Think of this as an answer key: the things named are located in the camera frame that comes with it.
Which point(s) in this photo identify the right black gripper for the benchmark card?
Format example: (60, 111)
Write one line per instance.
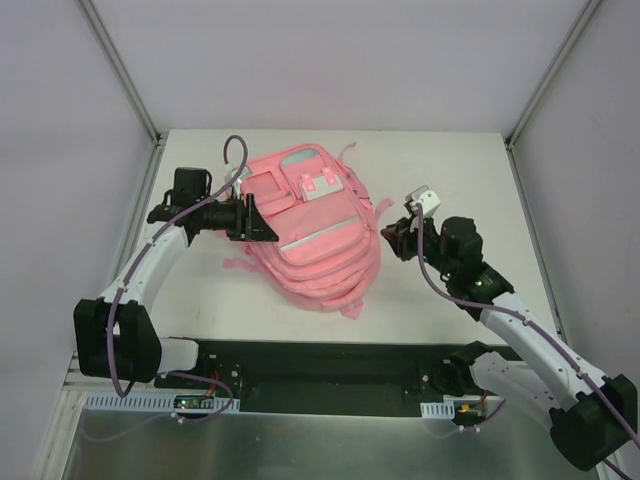
(406, 240)

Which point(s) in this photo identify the pink student backpack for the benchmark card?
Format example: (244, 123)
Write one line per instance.
(328, 253)

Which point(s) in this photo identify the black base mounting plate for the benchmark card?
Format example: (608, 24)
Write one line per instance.
(381, 380)

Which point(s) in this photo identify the white cable duct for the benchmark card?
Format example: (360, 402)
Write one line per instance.
(160, 403)
(444, 410)

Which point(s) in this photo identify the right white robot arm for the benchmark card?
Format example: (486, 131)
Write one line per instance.
(588, 414)

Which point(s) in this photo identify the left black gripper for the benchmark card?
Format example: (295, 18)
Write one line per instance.
(241, 217)

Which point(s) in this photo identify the right white cable duct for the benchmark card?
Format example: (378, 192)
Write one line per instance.
(444, 410)

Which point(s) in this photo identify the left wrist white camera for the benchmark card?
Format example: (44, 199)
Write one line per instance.
(235, 176)

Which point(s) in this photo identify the left white cable duct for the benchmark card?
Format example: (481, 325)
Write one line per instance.
(160, 403)

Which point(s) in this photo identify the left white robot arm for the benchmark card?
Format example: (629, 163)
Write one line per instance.
(115, 336)

